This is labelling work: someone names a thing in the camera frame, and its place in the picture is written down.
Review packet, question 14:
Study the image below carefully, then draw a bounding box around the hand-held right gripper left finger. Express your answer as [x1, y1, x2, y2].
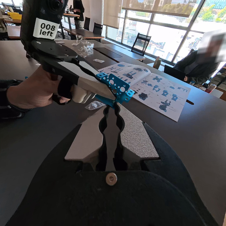
[64, 105, 111, 171]

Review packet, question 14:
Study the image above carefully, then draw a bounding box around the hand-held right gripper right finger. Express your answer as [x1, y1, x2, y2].
[113, 103, 160, 171]

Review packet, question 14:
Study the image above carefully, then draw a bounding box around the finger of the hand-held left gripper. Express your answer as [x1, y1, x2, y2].
[58, 61, 116, 103]
[78, 57, 101, 74]

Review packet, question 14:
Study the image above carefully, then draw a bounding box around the blue perforated U bracket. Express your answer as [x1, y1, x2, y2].
[95, 72, 135, 108]

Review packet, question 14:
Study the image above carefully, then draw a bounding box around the person's left forearm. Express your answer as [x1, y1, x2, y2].
[0, 79, 34, 121]

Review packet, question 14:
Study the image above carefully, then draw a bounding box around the dark grey desk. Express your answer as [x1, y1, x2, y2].
[0, 40, 226, 226]

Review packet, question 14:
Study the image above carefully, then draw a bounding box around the person's left hand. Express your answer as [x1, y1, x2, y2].
[7, 66, 73, 109]

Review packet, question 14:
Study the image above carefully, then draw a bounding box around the crumpled clear plastic wrap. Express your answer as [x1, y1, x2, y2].
[71, 35, 94, 58]

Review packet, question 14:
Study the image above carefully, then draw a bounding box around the yellow storage box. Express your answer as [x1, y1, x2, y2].
[8, 12, 22, 20]

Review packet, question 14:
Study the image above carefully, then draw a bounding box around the brown office table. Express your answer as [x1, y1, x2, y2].
[64, 28, 105, 40]

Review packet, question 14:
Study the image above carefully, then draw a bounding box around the printed instruction booklet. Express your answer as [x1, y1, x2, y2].
[98, 62, 191, 122]

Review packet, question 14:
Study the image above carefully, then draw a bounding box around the narrow beige roller blind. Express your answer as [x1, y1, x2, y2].
[103, 0, 122, 29]

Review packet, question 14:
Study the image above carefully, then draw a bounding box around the green drink bottle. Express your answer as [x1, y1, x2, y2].
[153, 56, 162, 69]

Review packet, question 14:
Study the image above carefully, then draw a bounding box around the black laptop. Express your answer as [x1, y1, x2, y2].
[164, 65, 187, 81]

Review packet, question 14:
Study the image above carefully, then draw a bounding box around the large office window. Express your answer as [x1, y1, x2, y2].
[106, 0, 226, 65]

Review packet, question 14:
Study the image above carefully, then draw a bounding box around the wide beige roller blind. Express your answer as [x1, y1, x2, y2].
[122, 0, 197, 17]

